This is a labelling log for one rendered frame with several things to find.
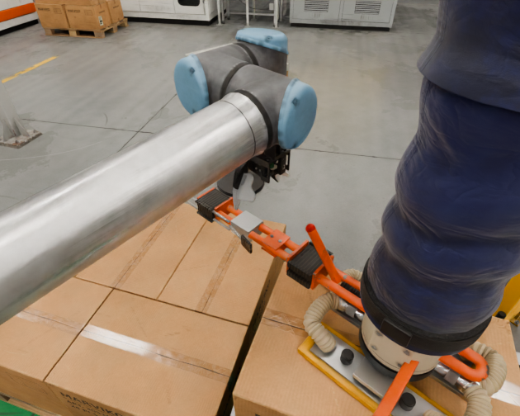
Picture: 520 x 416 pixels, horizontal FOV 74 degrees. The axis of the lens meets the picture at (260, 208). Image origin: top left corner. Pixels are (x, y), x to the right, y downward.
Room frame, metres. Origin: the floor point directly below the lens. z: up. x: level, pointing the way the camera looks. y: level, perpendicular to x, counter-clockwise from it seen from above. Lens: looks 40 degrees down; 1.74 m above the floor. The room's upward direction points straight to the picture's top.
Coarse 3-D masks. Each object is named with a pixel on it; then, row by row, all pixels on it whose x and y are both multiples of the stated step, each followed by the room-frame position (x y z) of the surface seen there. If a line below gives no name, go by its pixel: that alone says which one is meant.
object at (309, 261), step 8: (296, 248) 0.59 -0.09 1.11; (304, 248) 0.60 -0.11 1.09; (312, 248) 0.60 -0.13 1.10; (288, 256) 0.57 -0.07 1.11; (296, 256) 0.58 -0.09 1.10; (304, 256) 0.58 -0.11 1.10; (312, 256) 0.58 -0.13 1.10; (288, 264) 0.55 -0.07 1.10; (296, 264) 0.55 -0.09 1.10; (304, 264) 0.55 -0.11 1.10; (312, 264) 0.55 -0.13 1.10; (320, 264) 0.55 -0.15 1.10; (288, 272) 0.55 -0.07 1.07; (296, 272) 0.54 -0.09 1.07; (304, 272) 0.52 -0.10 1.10; (312, 272) 0.53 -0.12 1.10; (320, 272) 0.53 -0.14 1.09; (296, 280) 0.53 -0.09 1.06; (304, 280) 0.53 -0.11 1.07; (312, 280) 0.51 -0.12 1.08; (312, 288) 0.51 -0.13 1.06
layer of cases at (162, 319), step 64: (128, 256) 1.07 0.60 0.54; (192, 256) 1.07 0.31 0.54; (256, 256) 1.07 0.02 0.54; (64, 320) 0.74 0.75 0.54; (128, 320) 0.74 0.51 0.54; (192, 320) 0.74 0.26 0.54; (256, 320) 0.81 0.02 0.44; (0, 384) 0.62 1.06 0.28; (64, 384) 0.51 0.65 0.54; (128, 384) 0.51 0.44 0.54; (192, 384) 0.51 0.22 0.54
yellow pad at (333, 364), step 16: (336, 336) 0.43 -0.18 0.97; (304, 352) 0.40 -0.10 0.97; (320, 352) 0.39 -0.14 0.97; (336, 352) 0.39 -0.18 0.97; (352, 352) 0.38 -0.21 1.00; (320, 368) 0.36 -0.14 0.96; (336, 368) 0.36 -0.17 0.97; (352, 368) 0.36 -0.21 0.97; (352, 384) 0.33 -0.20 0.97; (368, 400) 0.29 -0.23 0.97; (400, 400) 0.28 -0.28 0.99; (416, 400) 0.29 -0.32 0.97; (432, 400) 0.29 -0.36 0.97
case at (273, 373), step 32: (288, 288) 0.59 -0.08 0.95; (320, 288) 0.59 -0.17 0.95; (288, 320) 0.49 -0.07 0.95; (256, 352) 0.41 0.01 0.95; (288, 352) 0.41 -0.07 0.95; (512, 352) 0.41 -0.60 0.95; (256, 384) 0.33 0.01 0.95; (288, 384) 0.33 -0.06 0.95; (320, 384) 0.33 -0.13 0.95; (416, 384) 0.33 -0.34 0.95; (512, 384) 0.33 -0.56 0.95
